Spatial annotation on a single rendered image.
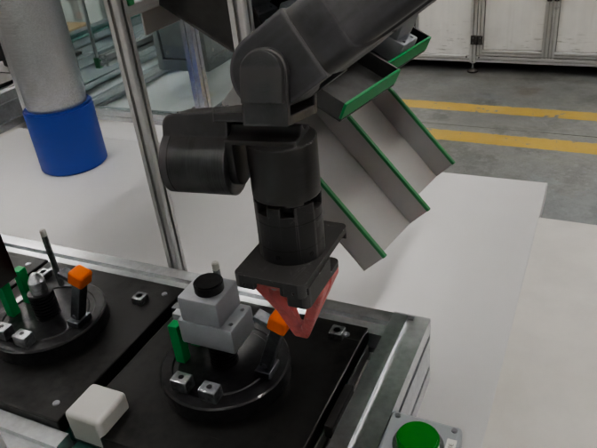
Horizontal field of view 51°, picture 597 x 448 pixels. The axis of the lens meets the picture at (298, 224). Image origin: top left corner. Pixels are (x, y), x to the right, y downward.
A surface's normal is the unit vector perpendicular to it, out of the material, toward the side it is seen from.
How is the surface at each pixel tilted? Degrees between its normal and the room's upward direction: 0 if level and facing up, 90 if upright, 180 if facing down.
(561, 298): 0
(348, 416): 0
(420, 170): 45
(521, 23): 90
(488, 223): 0
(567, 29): 90
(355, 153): 90
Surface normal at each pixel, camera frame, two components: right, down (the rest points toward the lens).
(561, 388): -0.10, -0.86
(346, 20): -0.06, 0.20
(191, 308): -0.40, 0.50
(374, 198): 0.51, -0.45
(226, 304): 0.91, 0.13
